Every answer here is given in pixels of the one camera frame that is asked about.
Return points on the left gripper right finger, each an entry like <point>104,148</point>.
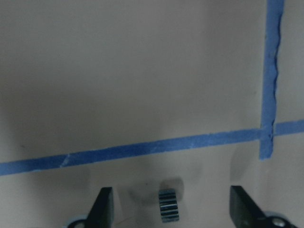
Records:
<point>244,212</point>

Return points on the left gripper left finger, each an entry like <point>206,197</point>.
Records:
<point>101,214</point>

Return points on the small black bearing gear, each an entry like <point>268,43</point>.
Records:
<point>168,206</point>

